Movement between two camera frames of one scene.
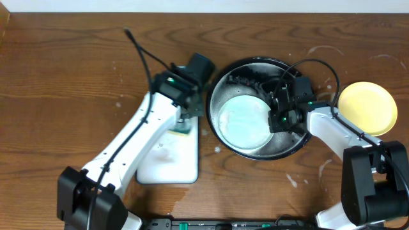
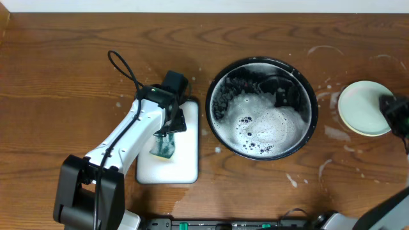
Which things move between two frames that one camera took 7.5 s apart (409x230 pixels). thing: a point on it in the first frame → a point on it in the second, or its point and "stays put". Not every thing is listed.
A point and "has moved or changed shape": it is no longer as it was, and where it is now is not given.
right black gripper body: [281, 122] → [399, 116]
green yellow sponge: [181, 129] has moved or changed shape
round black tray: [238, 105] stays put
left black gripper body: [194, 108] → [174, 126]
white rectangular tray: [175, 160] stays put
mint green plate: [243, 122] → [359, 107]
